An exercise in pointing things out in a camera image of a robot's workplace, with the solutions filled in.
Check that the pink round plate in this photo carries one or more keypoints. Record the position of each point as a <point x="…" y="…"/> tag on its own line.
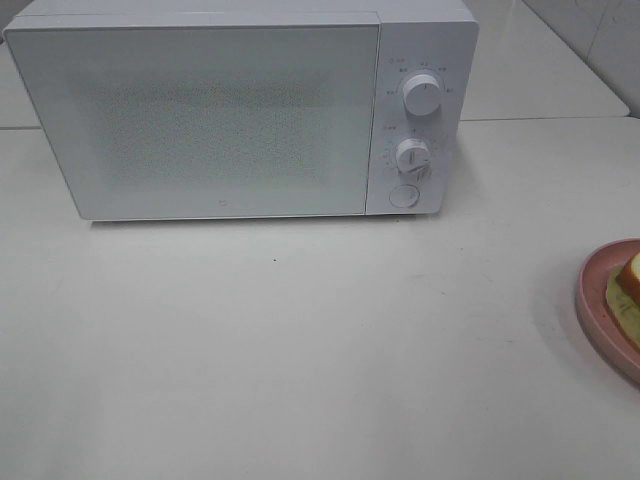
<point x="594" y="315"/>

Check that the round white door button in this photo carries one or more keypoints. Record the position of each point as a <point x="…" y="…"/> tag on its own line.
<point x="404" y="196"/>

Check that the sandwich with lettuce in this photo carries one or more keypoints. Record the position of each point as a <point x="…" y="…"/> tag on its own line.
<point x="622" y="297"/>

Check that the upper white power knob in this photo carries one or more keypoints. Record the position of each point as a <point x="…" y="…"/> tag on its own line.
<point x="422" y="93"/>

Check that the white microwave oven body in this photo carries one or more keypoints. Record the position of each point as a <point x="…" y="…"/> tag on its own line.
<point x="391" y="124"/>

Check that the lower white timer knob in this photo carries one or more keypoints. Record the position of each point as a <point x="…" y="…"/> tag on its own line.
<point x="412" y="155"/>

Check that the white microwave door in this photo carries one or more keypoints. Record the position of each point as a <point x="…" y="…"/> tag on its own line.
<point x="150" y="124"/>

